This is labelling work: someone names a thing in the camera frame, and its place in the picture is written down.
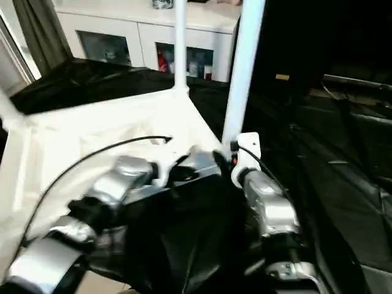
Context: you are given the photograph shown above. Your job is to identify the white plastic table leg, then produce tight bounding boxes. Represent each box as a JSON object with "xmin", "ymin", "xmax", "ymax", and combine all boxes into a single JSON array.
[
  {"xmin": 0, "ymin": 88, "xmax": 28, "ymax": 130},
  {"xmin": 173, "ymin": 0, "xmax": 190, "ymax": 92},
  {"xmin": 220, "ymin": 0, "xmax": 266, "ymax": 154}
]

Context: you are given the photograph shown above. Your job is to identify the white plastic table top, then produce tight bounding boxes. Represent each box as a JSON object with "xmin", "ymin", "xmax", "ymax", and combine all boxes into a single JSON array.
[{"xmin": 0, "ymin": 87, "xmax": 228, "ymax": 255}]

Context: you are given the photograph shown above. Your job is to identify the black plastic mat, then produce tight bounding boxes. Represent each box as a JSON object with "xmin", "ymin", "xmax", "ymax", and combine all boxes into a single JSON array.
[{"xmin": 0, "ymin": 58, "xmax": 392, "ymax": 294}]

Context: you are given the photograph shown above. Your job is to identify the white blue carton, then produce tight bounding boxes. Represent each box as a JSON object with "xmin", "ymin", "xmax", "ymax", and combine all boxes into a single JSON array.
[{"xmin": 188, "ymin": 58, "xmax": 200, "ymax": 78}]

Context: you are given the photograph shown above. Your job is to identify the red box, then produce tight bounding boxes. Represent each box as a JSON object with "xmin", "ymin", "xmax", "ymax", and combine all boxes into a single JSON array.
[{"xmin": 157, "ymin": 50, "xmax": 169, "ymax": 74}]

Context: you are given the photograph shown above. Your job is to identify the large black box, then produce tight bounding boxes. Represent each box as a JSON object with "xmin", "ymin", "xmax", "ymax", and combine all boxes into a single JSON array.
[{"xmin": 228, "ymin": 0, "xmax": 392, "ymax": 96}]

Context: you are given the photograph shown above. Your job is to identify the white glass-door cabinet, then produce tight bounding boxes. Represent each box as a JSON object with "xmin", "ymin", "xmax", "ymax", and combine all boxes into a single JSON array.
[{"xmin": 55, "ymin": 0, "xmax": 242, "ymax": 83}]

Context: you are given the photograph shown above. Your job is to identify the grey-brown curtain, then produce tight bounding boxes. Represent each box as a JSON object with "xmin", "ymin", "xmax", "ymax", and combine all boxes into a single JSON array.
[{"xmin": 13, "ymin": 0, "xmax": 75, "ymax": 78}]

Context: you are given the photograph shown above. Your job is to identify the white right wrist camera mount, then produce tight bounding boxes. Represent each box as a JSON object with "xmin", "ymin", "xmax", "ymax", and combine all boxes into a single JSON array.
[{"xmin": 231, "ymin": 132, "xmax": 262, "ymax": 189}]

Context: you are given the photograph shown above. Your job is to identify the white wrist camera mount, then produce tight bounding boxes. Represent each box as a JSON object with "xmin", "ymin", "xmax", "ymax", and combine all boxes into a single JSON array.
[
  {"xmin": 153, "ymin": 143, "xmax": 191, "ymax": 188},
  {"xmin": 231, "ymin": 132, "xmax": 262, "ymax": 189}
]

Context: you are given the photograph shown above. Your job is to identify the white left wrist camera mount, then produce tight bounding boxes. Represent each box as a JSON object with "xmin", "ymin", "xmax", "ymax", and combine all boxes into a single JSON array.
[{"xmin": 153, "ymin": 143, "xmax": 191, "ymax": 188}]

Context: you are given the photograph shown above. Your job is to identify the dark horizontal metal rail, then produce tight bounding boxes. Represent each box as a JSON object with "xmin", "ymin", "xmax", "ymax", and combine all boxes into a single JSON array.
[{"xmin": 323, "ymin": 74, "xmax": 392, "ymax": 92}]

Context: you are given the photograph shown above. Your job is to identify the black cord coil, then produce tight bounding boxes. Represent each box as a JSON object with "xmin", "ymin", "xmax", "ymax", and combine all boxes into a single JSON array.
[{"xmin": 151, "ymin": 0, "xmax": 176, "ymax": 10}]

